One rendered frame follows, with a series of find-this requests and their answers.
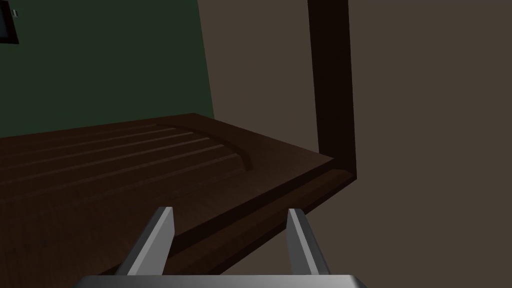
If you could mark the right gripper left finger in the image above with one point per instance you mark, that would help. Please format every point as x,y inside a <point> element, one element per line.
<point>154,244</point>

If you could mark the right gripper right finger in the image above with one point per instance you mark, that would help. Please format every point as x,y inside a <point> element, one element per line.
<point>304,248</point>

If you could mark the black picture frame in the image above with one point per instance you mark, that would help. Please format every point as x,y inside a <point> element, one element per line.
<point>6,28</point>

